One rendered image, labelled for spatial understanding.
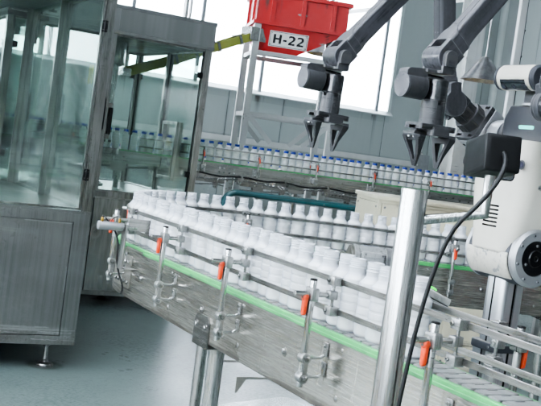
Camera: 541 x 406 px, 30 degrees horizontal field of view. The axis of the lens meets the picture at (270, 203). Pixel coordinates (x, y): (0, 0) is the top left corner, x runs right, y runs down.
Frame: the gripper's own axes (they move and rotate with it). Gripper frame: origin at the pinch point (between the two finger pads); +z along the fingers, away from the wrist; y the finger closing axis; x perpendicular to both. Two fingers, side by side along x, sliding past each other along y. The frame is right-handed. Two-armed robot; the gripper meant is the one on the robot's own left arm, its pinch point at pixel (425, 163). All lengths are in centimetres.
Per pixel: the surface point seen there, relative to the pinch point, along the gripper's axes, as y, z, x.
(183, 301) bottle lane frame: -22, 50, 80
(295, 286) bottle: -18.8, 33.8, 20.0
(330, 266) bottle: -17.0, 26.7, 7.7
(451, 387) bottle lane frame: -21, 40, -47
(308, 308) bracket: -26.5, 35.2, -1.1
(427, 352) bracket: -27, 34, -46
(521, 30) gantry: 428, -124, 484
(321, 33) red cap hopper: 313, -107, 621
